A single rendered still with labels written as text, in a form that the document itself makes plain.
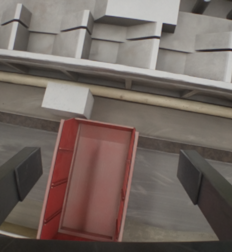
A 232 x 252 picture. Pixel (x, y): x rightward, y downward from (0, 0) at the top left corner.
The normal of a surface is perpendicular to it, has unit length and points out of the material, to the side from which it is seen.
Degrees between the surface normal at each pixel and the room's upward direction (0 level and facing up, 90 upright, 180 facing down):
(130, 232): 1
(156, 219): 0
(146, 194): 0
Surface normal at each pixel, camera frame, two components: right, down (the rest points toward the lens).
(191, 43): -0.06, 0.00
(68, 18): -0.54, -0.08
